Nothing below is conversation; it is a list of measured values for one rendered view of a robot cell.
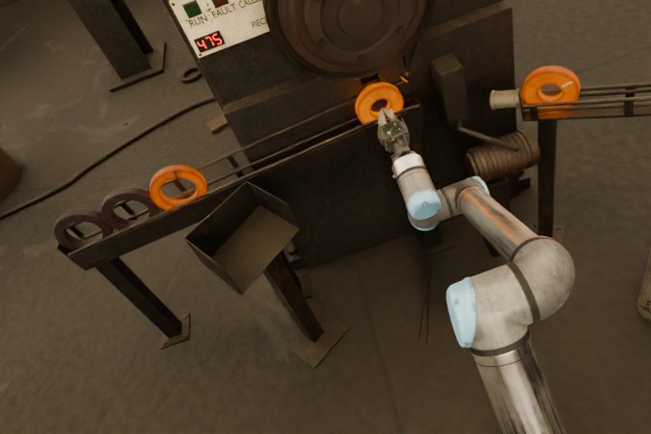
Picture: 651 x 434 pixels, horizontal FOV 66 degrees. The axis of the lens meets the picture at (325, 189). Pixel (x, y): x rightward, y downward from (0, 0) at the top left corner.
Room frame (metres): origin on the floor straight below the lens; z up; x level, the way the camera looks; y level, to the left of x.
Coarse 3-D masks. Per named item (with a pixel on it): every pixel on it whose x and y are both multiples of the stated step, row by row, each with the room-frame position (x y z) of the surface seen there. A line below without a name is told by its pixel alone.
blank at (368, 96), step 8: (368, 88) 1.32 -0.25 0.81; (376, 88) 1.31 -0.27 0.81; (384, 88) 1.30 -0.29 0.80; (392, 88) 1.30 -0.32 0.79; (360, 96) 1.32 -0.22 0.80; (368, 96) 1.31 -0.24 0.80; (376, 96) 1.31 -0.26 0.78; (384, 96) 1.30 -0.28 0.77; (392, 96) 1.30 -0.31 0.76; (400, 96) 1.30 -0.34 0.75; (360, 104) 1.31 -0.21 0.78; (368, 104) 1.31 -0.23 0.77; (392, 104) 1.30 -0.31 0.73; (400, 104) 1.30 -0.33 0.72; (360, 112) 1.31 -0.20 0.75; (368, 112) 1.31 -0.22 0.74; (376, 112) 1.33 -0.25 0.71; (360, 120) 1.31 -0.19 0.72; (368, 120) 1.31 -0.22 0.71
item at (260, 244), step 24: (240, 192) 1.23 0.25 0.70; (264, 192) 1.17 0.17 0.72; (216, 216) 1.17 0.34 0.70; (240, 216) 1.21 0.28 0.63; (264, 216) 1.19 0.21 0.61; (288, 216) 1.11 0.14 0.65; (192, 240) 1.12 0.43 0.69; (216, 240) 1.15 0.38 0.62; (240, 240) 1.14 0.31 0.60; (264, 240) 1.09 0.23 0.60; (288, 240) 1.05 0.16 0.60; (216, 264) 0.97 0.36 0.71; (240, 264) 1.05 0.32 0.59; (264, 264) 1.01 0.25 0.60; (240, 288) 0.97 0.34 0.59; (288, 288) 1.08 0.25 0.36; (312, 312) 1.09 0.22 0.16; (288, 336) 1.14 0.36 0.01; (312, 336) 1.07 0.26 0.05; (336, 336) 1.05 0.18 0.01; (312, 360) 1.00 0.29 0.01
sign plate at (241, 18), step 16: (176, 0) 1.45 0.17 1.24; (192, 0) 1.44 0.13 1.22; (208, 0) 1.44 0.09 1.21; (240, 0) 1.43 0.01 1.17; (256, 0) 1.43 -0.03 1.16; (176, 16) 1.45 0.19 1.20; (192, 16) 1.44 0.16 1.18; (208, 16) 1.44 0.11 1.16; (224, 16) 1.44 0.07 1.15; (240, 16) 1.44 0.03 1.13; (256, 16) 1.43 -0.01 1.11; (192, 32) 1.45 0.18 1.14; (208, 32) 1.44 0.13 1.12; (224, 32) 1.44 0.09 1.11; (240, 32) 1.44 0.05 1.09; (256, 32) 1.43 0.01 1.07; (208, 48) 1.44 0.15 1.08
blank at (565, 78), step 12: (540, 72) 1.11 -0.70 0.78; (552, 72) 1.09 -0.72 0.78; (564, 72) 1.07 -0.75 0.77; (528, 84) 1.13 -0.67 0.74; (540, 84) 1.11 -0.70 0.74; (564, 84) 1.07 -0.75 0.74; (576, 84) 1.05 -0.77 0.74; (528, 96) 1.13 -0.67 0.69; (540, 96) 1.11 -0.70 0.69; (552, 96) 1.11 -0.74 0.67; (564, 96) 1.07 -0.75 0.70; (576, 96) 1.04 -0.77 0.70
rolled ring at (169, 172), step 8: (168, 168) 1.38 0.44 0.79; (176, 168) 1.37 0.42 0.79; (184, 168) 1.37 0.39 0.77; (192, 168) 1.38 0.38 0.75; (160, 176) 1.36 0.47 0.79; (168, 176) 1.36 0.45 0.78; (176, 176) 1.36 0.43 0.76; (184, 176) 1.36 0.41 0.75; (192, 176) 1.36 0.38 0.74; (200, 176) 1.36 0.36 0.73; (152, 184) 1.36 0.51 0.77; (160, 184) 1.36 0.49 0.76; (200, 184) 1.36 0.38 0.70; (152, 192) 1.36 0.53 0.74; (160, 192) 1.37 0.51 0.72; (200, 192) 1.36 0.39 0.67; (152, 200) 1.36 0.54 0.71; (160, 200) 1.36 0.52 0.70; (168, 200) 1.38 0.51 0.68; (176, 200) 1.39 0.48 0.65; (184, 200) 1.38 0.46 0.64; (168, 208) 1.36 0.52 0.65
